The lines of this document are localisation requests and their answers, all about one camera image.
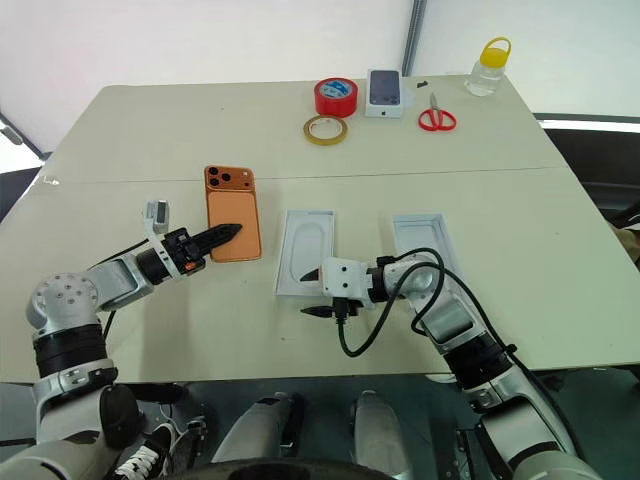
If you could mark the silver table clamp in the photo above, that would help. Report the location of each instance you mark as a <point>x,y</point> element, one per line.
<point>49,180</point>

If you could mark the grey metal bracket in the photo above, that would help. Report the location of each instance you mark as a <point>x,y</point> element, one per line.
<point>20,137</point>

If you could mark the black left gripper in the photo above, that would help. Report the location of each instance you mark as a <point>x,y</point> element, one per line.
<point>181,247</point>

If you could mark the white phone box lid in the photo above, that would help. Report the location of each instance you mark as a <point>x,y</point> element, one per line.
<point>425,232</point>

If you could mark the closed printed phone box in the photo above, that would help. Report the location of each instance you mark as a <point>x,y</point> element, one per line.
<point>384,92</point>

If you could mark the yellow clear tape roll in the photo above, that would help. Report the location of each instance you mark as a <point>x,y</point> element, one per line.
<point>311,136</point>

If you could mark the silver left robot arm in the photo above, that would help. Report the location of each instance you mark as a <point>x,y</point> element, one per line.
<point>65,300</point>

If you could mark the orange smartphone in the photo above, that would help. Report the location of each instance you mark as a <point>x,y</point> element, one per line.
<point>235,205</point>

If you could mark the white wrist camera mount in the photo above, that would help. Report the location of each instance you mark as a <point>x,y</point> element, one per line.
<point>160,212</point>
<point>345,277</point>

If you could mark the dark panel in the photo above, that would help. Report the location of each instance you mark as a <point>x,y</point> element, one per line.
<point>17,192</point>

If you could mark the grey aluminium post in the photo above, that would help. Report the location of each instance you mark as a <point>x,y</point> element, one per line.
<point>414,35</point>

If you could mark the small black object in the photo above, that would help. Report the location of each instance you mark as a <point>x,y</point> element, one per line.
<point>422,84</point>

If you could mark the clear jar with yellow lid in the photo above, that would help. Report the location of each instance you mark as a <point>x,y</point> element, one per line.
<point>485,75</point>

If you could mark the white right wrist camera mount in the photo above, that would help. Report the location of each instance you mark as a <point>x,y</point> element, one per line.
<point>345,277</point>

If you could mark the white phone box base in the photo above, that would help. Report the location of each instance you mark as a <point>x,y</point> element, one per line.
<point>305,240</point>

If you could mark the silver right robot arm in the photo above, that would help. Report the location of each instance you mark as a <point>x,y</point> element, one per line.
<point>450,315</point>

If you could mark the black sneaker with white laces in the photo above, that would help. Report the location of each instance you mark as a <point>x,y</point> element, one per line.
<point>150,452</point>

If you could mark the silver robot leg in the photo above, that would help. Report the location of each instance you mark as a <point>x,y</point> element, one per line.
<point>255,430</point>

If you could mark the red tape roll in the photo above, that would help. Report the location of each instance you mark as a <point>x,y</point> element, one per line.
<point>336,97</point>

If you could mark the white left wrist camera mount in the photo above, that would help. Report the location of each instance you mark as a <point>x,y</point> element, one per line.
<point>160,212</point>

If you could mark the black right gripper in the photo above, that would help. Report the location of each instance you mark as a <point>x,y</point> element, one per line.
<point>345,307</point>

